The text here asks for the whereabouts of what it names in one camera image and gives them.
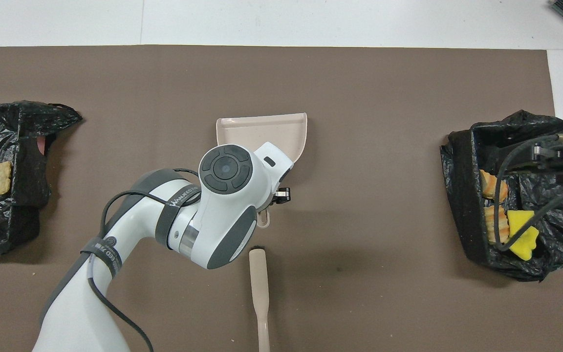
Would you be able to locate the yellow sponge piece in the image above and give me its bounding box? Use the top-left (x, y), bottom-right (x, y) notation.
top-left (507, 210), bottom-right (536, 236)
top-left (503, 224), bottom-right (540, 261)

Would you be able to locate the beige plastic dustpan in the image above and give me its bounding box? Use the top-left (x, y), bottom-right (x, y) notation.
top-left (216, 112), bottom-right (308, 228)

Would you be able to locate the pale ridged pastry piece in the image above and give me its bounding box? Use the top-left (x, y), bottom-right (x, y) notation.
top-left (484, 205), bottom-right (511, 244)

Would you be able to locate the beige brush handle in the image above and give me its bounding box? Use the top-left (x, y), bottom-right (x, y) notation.
top-left (249, 247), bottom-right (271, 352)

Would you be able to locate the black bag-lined trash bin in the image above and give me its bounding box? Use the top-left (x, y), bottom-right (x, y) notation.
top-left (0, 100), bottom-right (83, 258)
top-left (440, 110), bottom-right (563, 283)

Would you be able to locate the brown table mat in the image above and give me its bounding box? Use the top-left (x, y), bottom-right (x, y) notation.
top-left (0, 45), bottom-right (563, 352)

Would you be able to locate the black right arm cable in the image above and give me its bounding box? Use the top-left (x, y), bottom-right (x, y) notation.
top-left (493, 136), bottom-right (563, 253)

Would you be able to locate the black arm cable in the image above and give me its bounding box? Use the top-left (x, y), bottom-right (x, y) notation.
top-left (87, 169), bottom-right (199, 352)
top-left (493, 136), bottom-right (563, 253)

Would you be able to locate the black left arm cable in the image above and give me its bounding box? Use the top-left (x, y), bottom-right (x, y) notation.
top-left (87, 169), bottom-right (199, 352)

